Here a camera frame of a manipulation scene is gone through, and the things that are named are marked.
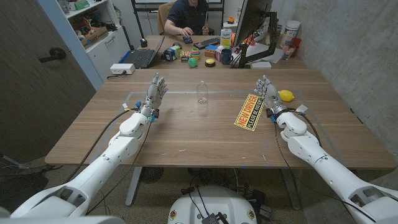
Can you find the black smartphone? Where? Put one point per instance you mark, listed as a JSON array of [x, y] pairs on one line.
[[187, 39]]

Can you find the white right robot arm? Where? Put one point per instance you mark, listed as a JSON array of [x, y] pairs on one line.
[[335, 169]]

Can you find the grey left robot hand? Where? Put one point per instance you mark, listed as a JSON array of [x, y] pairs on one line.
[[154, 92]]

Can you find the yellow new driver sticker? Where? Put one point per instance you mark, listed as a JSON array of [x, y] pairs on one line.
[[250, 111]]

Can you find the person in dark shirt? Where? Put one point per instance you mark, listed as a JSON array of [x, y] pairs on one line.
[[188, 17]]

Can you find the brown office chair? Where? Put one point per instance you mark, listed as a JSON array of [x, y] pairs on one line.
[[162, 17]]

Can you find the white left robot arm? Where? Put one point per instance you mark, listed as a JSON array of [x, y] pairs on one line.
[[93, 169]]

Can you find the yellow black round button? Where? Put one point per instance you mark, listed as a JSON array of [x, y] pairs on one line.
[[210, 62]]

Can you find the white carton box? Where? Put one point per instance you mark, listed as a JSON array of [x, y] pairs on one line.
[[226, 38]]

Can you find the black computer monitor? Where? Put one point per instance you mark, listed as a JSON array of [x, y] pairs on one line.
[[252, 17]]

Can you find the white storage cabinet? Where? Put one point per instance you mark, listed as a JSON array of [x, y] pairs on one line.
[[93, 34]]

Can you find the white power box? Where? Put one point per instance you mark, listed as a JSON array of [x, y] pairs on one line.
[[122, 68]]

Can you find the black monitor stand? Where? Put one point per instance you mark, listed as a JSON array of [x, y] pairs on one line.
[[262, 43]]

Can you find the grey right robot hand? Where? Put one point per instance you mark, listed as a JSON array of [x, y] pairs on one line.
[[270, 94]]

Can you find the white cylindrical canister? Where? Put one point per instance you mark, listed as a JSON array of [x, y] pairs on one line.
[[290, 32]]

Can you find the stacked colourful rings toy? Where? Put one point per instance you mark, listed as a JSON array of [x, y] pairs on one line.
[[195, 53]]

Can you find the black laptop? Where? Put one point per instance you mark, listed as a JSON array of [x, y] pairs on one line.
[[143, 55]]

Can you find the cardboard box on shelf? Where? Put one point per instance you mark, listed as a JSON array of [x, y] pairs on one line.
[[93, 35]]

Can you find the white flat box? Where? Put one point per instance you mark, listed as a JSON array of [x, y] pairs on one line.
[[261, 64]]

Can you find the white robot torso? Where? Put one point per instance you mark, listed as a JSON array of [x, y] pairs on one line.
[[212, 206]]

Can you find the yellow toy lemon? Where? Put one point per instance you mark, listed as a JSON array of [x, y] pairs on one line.
[[286, 95]]

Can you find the clear plastic bottle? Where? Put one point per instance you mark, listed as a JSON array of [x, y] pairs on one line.
[[202, 91]]

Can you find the black keyboard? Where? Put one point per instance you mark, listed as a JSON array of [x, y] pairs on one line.
[[207, 43]]

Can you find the dark blue mug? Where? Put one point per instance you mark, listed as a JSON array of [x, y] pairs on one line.
[[226, 56]]

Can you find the small colourful cube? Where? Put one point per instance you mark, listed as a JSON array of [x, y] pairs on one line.
[[185, 55]]

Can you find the red cup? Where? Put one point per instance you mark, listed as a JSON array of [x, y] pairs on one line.
[[295, 46]]

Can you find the green ball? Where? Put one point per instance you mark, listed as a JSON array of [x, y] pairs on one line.
[[192, 62]]

